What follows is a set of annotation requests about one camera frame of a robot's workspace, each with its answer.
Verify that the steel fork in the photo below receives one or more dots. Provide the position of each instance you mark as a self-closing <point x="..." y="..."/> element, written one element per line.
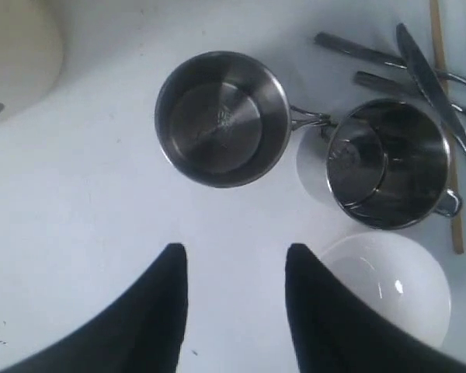
<point x="391" y="87"/>

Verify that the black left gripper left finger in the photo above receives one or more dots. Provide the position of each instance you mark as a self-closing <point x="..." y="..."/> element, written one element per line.
<point x="142" y="331"/>

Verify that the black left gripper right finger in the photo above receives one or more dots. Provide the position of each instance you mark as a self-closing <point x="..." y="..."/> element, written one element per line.
<point x="334" y="331"/>

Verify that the cream bin with circle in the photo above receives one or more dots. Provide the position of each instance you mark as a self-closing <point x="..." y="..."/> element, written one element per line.
<point x="31" y="54"/>

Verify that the steel spoon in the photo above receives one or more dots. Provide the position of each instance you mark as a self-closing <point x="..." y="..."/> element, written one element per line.
<point x="344" y="46"/>

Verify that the white round bowl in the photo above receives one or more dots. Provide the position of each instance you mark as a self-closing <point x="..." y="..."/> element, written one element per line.
<point x="396" y="277"/>

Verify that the steel mug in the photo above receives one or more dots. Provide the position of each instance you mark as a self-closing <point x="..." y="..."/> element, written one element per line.
<point x="223" y="119"/>
<point x="388" y="165"/>

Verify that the steel table knife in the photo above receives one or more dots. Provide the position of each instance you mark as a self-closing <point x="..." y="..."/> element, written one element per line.
<point x="428" y="83"/>

